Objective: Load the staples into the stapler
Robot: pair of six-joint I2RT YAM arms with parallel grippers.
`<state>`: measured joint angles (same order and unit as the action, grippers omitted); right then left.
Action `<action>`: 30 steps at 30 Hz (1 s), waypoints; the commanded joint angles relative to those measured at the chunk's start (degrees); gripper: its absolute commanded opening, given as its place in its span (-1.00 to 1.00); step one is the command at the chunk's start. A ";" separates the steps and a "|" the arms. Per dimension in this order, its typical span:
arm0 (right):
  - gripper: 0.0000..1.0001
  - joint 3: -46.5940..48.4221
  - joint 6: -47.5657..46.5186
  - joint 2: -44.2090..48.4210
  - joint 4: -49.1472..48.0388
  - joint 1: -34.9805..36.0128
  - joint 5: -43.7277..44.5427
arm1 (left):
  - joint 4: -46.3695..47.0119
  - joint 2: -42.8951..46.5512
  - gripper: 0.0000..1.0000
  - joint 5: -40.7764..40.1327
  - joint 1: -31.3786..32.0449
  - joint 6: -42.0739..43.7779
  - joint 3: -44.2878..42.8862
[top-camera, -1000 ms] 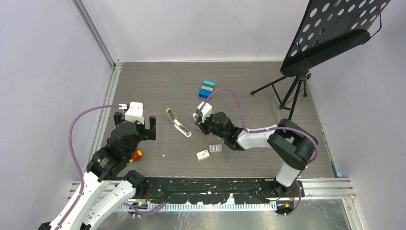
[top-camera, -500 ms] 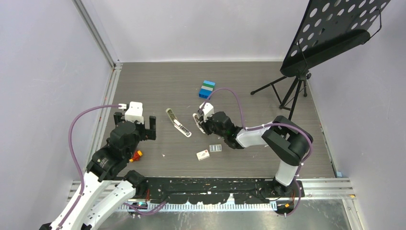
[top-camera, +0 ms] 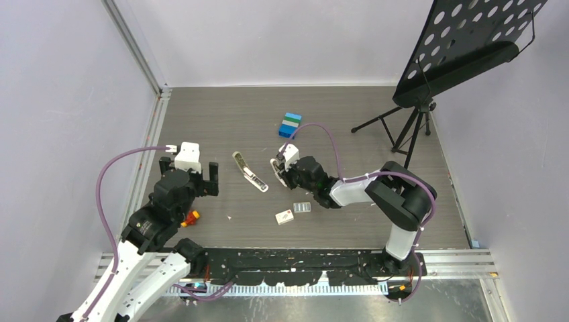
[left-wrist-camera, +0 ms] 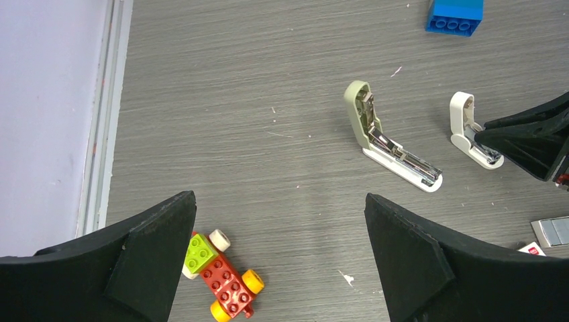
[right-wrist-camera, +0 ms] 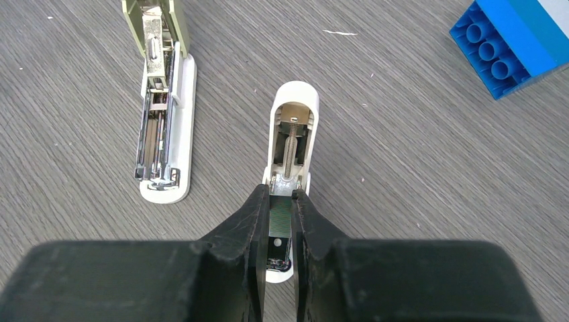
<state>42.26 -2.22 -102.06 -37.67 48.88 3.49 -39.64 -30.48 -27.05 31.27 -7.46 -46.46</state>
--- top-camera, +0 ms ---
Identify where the olive green white stapler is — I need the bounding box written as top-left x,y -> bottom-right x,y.
232,151 -> 268,193

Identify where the small white stapler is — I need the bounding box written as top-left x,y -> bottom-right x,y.
270,158 -> 287,187

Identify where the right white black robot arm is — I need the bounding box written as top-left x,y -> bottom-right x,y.
270,156 -> 437,276

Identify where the black music stand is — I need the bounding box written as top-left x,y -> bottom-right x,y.
351,0 -> 546,168

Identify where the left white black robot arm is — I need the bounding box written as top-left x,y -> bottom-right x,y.
58,157 -> 219,321

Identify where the red yellow toy brick car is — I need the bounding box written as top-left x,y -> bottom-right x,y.
180,210 -> 200,227

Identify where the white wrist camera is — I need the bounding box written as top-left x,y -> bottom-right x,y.
166,142 -> 202,174
276,144 -> 300,171

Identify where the white staples box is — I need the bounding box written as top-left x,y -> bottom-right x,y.
275,209 -> 294,225

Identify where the clear staples tray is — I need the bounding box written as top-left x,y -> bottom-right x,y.
293,202 -> 311,213

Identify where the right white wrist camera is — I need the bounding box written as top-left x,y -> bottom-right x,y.
276,144 -> 300,171

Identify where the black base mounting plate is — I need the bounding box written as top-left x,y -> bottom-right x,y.
188,248 -> 427,286

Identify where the aluminium frame rail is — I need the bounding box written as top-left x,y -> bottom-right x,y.
102,1 -> 171,243

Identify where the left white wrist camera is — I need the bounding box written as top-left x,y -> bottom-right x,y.
166,142 -> 202,174

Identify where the blue green toy brick stack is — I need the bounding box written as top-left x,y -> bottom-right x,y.
278,112 -> 302,139

